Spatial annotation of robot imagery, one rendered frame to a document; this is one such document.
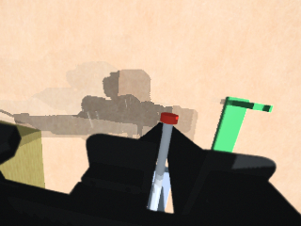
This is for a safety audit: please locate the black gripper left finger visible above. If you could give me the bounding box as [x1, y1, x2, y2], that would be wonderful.
[85, 122, 163, 209]

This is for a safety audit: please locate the grey pin with red head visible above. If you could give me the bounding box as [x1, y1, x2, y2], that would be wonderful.
[150, 112, 179, 211]

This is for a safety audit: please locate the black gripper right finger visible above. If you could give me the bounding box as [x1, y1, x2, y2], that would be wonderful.
[167, 126, 277, 216]

